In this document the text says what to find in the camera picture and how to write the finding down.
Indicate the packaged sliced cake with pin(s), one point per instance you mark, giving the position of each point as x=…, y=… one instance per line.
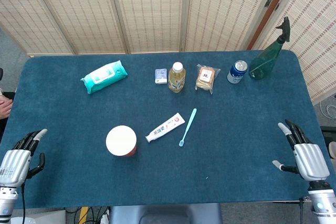
x=206, y=78

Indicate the light blue toothbrush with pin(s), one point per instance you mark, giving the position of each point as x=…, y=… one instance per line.
x=187, y=127

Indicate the yellow drink bottle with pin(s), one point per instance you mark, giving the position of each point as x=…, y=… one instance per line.
x=176, y=79

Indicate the blue felt table mat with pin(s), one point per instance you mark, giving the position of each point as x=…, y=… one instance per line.
x=78, y=119

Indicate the white toothpaste tube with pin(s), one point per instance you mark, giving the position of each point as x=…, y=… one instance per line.
x=164, y=129

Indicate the bamboo folding screen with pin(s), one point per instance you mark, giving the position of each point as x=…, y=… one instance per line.
x=147, y=11

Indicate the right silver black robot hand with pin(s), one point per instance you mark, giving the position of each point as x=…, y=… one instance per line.
x=311, y=161

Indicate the green spray bottle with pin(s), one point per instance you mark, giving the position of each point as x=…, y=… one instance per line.
x=262, y=64

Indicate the person's bare hand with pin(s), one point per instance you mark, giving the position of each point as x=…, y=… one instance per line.
x=4, y=107

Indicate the grey blue chair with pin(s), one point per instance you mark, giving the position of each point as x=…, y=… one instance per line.
x=165, y=214

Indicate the teal wet wipes pack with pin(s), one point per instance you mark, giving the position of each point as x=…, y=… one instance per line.
x=105, y=77

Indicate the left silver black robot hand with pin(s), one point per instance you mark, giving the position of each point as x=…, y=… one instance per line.
x=15, y=163

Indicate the red paper cup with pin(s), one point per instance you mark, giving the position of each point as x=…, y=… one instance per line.
x=120, y=140

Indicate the small purple card box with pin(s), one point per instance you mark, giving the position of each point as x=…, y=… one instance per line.
x=160, y=75

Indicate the blue white drink can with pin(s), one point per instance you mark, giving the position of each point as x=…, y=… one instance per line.
x=236, y=74

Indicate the brown wooden post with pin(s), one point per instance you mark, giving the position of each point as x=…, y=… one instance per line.
x=273, y=6

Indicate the black equipment case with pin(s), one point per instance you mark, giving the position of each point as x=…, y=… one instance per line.
x=328, y=134

